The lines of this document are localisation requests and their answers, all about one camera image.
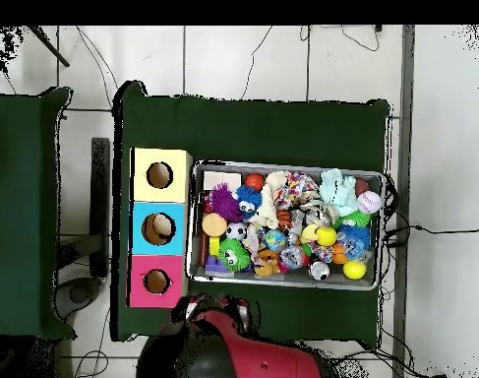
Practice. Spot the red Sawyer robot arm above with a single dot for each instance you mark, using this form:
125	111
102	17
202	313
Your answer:
262	354

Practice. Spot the wooden box with three holes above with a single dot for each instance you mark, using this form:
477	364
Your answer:
160	193

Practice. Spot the shallow mesh bin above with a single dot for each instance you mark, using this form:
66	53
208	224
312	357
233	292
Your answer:
290	280

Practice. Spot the blue spiky ball with eyes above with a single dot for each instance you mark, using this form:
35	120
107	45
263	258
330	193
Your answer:
247	199

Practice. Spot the purple spiky ball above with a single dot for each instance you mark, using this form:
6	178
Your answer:
225	202

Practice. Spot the small soccer ball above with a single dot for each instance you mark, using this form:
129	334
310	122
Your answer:
236	230

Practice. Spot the smooth orange ball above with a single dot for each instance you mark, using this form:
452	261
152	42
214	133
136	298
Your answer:
254	182

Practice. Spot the green spiky ball with eyes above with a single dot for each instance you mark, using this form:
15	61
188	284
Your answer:
234	255

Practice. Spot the globe print ball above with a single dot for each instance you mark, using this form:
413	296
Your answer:
275	240

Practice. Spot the dark green table cloth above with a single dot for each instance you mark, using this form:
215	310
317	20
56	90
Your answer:
262	130

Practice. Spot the mint green cloth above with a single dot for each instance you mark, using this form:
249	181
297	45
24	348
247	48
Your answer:
337	189

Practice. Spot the white baseball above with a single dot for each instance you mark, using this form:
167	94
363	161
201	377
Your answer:
369	202

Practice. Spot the yellow ball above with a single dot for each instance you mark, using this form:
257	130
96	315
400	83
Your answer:
354	269

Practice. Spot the black upright stand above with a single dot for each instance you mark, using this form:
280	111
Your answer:
100	197

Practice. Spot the grey rounded floor base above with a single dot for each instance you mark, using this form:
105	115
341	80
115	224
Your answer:
79	293

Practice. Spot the green covered side table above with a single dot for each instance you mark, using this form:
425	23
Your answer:
22	216

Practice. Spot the black tripod leg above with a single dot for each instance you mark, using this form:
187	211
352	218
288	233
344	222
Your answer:
50	47

